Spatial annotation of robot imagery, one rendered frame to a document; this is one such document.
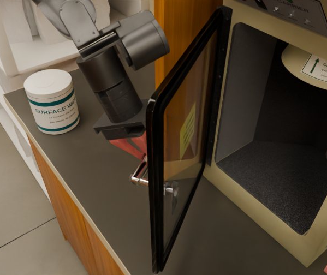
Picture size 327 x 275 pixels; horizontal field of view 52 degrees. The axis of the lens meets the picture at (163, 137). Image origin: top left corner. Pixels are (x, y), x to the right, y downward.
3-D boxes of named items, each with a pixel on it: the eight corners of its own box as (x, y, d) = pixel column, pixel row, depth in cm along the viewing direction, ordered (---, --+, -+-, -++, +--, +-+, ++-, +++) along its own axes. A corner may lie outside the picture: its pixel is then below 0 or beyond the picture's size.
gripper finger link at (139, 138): (141, 148, 62) (118, 106, 57) (175, 145, 58) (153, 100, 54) (125, 174, 57) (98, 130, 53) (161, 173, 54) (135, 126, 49)
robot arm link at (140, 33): (58, 16, 50) (53, 6, 42) (126, -18, 51) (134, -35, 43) (99, 88, 54) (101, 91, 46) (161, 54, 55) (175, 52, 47)
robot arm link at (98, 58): (70, 51, 49) (73, 59, 44) (111, 29, 50) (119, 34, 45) (93, 91, 53) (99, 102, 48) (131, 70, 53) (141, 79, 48)
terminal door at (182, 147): (204, 167, 84) (223, 5, 57) (156, 278, 63) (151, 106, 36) (201, 166, 84) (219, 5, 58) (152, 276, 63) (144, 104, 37)
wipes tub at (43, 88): (69, 103, 112) (59, 63, 102) (87, 124, 104) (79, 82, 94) (30, 119, 106) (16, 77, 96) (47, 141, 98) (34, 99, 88)
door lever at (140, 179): (179, 159, 59) (180, 148, 57) (158, 198, 52) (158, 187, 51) (151, 150, 60) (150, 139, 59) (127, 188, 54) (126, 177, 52)
